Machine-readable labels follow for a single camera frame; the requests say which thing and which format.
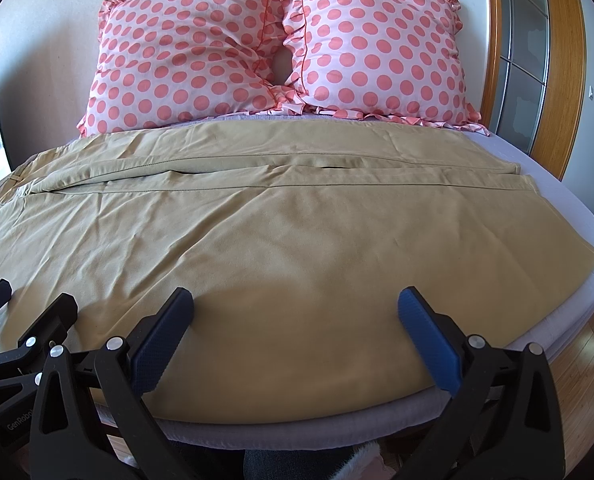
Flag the khaki pants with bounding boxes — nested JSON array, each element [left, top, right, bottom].
[[0, 118, 594, 425]]

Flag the lavender bed sheet mattress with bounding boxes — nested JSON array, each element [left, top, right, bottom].
[[0, 112, 594, 453]]

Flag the person's dark jeans legs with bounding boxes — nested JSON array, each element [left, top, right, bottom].
[[242, 443, 379, 480]]

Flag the left pink polka-dot pillow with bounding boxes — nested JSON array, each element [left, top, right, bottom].
[[78, 0, 298, 136]]

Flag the pink polka-dot pillow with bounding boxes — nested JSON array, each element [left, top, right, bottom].
[[274, 0, 486, 131], [78, 0, 298, 136]]

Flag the wooden framed glass door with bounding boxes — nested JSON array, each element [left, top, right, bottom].
[[480, 0, 586, 179]]

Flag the right pink polka-dot pillow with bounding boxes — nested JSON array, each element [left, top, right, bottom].
[[274, 0, 486, 131]]

